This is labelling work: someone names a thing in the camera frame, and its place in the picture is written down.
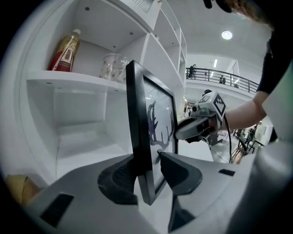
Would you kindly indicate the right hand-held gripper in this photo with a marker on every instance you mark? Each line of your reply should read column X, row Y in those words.
column 217, row 102

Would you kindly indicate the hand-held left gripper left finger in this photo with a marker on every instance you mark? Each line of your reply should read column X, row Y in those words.
column 87, row 194

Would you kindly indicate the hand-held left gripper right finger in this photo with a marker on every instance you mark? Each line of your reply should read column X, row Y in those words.
column 210, row 189

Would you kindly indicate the black framed deer picture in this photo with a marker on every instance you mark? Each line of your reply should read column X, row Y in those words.
column 137, row 114

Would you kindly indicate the person's right forearm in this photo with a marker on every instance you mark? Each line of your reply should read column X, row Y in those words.
column 245, row 116

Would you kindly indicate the white desk hutch shelf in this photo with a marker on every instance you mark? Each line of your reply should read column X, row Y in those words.
column 91, row 102

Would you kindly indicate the person's right hand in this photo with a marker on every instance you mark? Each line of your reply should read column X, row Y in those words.
column 213, row 124

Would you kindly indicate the brown cardboard box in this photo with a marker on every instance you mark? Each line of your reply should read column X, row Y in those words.
column 23, row 189

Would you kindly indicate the black balcony railing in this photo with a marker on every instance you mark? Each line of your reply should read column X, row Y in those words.
column 229, row 78

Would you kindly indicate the clear patterned glass cup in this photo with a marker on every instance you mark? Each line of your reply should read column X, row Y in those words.
column 123, row 70
column 110, row 67

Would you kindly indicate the round ceiling lamp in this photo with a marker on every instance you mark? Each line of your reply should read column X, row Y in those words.
column 226, row 35

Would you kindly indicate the person's black printed t-shirt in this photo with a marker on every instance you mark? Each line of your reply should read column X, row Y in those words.
column 274, row 68

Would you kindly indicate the red and gold drink bottle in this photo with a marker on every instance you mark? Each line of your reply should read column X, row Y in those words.
column 65, row 52

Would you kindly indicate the black metal chair frame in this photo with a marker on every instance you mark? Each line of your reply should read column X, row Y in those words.
column 247, row 144

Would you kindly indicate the black head-worn camera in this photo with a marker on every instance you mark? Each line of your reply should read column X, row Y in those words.
column 219, row 4

